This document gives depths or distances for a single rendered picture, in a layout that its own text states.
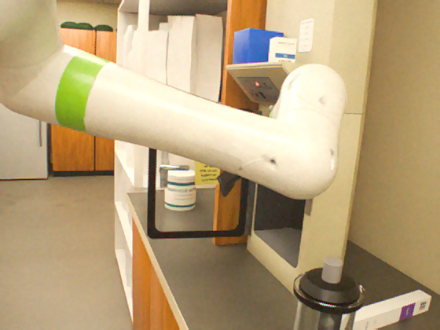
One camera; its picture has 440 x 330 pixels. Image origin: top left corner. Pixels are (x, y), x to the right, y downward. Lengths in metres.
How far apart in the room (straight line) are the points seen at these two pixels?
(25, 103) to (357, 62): 0.68
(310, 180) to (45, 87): 0.38
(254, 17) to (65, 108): 0.77
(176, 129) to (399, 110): 0.90
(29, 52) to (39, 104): 0.08
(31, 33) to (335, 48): 0.61
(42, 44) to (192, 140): 0.23
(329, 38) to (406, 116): 0.49
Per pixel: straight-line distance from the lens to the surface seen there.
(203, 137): 0.51
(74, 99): 0.54
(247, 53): 0.97
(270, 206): 1.17
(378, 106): 1.35
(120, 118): 0.52
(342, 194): 0.94
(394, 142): 1.29
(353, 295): 0.58
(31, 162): 5.73
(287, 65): 0.80
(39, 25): 0.52
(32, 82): 0.56
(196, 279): 1.04
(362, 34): 0.92
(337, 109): 0.58
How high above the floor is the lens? 1.45
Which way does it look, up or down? 12 degrees down
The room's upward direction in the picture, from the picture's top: 4 degrees clockwise
